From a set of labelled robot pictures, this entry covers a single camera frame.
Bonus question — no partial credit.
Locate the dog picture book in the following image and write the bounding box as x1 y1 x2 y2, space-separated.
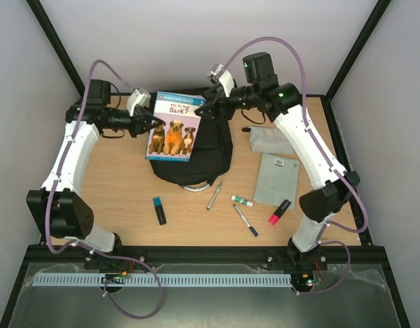
145 92 206 162

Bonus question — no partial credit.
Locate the black student backpack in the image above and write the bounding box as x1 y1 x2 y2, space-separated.
148 92 233 187

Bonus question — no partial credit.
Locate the grey notebook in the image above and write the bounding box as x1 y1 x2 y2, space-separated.
253 153 300 210

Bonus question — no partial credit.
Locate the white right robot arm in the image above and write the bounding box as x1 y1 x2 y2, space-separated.
195 52 360 268

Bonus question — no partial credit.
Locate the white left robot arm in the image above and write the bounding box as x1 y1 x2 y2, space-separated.
26 79 162 254

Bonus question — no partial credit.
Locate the blue black highlighter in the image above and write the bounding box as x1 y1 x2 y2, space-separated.
152 197 167 226

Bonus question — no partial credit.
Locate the pink black highlighter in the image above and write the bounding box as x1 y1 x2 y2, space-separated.
268 200 291 226

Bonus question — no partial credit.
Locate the blue capped white marker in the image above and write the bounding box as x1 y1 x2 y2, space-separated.
232 204 259 237

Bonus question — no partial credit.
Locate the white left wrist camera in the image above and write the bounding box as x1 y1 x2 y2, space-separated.
126 88 151 116

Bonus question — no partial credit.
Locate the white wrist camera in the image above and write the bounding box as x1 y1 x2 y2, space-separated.
207 63 236 97
126 88 151 116

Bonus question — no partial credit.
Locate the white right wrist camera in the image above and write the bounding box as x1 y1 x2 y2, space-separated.
207 63 236 97

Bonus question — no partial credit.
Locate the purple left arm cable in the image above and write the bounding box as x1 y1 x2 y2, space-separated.
45 59 163 320

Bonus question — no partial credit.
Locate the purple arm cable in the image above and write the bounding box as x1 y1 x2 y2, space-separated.
45 59 163 320
224 36 369 295

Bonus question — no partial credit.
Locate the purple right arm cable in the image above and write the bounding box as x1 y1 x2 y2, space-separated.
224 36 369 295

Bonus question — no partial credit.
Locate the light blue cable duct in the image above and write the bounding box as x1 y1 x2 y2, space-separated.
32 273 292 288

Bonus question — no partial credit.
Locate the black aluminium frame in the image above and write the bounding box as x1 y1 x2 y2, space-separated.
0 1 410 327

